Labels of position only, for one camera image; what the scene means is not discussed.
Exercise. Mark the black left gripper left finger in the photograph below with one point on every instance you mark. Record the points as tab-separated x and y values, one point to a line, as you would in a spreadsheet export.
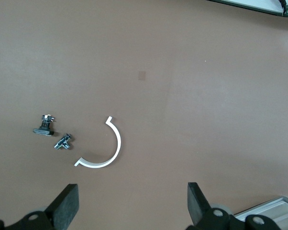
60	210

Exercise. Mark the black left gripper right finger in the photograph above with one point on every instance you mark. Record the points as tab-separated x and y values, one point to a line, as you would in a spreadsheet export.
206	213

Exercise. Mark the white drawer cabinet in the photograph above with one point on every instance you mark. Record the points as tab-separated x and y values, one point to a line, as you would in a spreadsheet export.
278	210

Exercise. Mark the small metal fitting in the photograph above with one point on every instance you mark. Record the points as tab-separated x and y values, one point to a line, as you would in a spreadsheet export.
62	142

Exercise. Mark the black flat-headed switch part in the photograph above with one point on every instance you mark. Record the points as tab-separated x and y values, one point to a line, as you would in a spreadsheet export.
44	128

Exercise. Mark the white semicircular bracket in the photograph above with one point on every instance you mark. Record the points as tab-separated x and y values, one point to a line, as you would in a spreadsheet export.
117	143

